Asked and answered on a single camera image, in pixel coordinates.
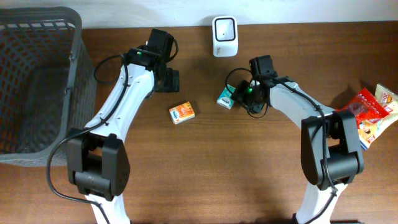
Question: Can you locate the white barcode scanner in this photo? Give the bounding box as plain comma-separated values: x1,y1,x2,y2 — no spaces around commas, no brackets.
212,16,239,57

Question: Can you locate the orange tissue pack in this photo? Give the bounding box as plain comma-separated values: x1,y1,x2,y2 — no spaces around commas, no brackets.
169,101,195,124

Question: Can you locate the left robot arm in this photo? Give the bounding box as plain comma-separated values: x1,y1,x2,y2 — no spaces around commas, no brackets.
65,45,179,223

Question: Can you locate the teal tissue pack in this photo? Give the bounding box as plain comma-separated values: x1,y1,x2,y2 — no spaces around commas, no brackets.
216,84,235,110

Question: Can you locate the yellow snack bag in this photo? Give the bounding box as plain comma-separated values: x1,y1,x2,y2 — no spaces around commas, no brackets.
358,83,397,150

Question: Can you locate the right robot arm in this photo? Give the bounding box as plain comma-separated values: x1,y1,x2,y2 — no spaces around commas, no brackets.
231,75,364,223

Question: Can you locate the dark grey plastic basket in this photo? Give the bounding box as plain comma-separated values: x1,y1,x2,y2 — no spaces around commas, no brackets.
1,7,97,167

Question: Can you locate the red candy bag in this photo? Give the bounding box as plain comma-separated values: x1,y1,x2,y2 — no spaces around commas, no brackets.
339,88,389,127

